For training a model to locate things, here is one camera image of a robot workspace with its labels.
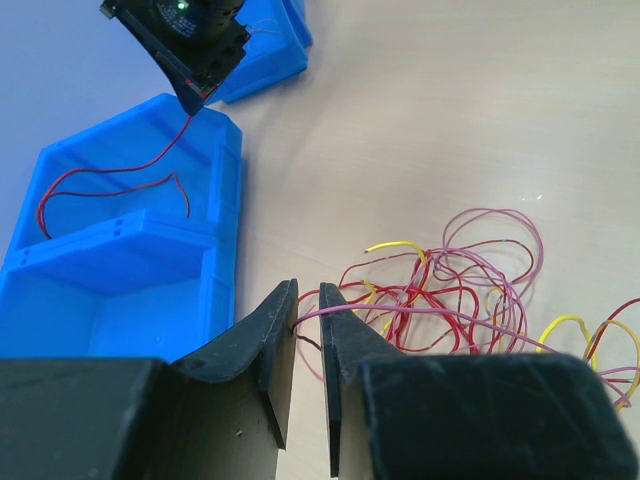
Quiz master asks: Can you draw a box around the yellow thin wire bundle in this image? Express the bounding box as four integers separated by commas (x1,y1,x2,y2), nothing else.
352,241,640,411

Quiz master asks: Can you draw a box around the blue bin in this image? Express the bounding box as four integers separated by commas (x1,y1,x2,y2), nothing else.
1,238,236,362
9,94,243,251
211,0,313,104

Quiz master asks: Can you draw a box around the dark red wire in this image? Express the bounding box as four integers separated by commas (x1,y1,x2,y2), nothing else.
37,114,194,240

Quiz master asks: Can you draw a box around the blue bin middle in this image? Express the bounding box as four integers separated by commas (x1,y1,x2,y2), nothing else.
9,94,243,251

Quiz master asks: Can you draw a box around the blue bin right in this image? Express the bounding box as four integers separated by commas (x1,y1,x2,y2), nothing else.
211,0,313,104

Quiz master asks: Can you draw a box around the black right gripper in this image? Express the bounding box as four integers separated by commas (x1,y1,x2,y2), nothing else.
100,1,249,116

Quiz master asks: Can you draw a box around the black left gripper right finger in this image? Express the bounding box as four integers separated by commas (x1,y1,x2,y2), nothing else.
319,283,639,479

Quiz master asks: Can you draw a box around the blue bin near left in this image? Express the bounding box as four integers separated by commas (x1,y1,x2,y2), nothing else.
1,238,236,362

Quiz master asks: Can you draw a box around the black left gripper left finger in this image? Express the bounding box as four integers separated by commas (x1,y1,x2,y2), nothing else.
1,280,298,479

